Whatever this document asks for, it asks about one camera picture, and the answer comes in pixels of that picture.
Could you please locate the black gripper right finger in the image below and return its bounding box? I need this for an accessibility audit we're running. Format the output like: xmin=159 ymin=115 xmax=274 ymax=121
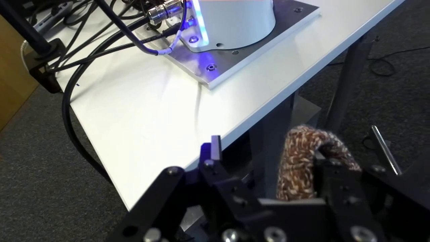
xmin=312 ymin=150 xmax=393 ymax=242

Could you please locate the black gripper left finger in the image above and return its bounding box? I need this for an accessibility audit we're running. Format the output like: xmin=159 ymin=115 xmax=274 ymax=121
xmin=199 ymin=133 xmax=288 ymax=242

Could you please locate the brown knitted cloth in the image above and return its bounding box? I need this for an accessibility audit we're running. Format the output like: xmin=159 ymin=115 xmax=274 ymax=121
xmin=274 ymin=124 xmax=364 ymax=203

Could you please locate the silver metal bar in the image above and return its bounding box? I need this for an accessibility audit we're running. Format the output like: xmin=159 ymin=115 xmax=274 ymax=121
xmin=370 ymin=124 xmax=405 ymax=178

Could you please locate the tan wooden panel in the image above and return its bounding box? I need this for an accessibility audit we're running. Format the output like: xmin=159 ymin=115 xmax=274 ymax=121
xmin=0 ymin=16 xmax=41 ymax=132

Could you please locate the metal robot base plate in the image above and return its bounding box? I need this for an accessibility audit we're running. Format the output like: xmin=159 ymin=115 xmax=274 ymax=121
xmin=166 ymin=0 xmax=323 ymax=90

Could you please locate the lilac braided cable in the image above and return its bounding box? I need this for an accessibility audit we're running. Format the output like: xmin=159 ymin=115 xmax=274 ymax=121
xmin=133 ymin=0 xmax=192 ymax=58

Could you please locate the thin black floor cable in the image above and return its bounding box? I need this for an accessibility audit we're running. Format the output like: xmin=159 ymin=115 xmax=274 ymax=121
xmin=367 ymin=43 xmax=430 ymax=78

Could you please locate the thick black cable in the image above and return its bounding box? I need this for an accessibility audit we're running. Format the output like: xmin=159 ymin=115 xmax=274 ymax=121
xmin=61 ymin=18 xmax=199 ymax=180

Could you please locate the silver cable connector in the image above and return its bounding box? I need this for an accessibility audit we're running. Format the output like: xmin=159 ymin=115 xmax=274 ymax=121
xmin=147 ymin=2 xmax=184 ymax=25

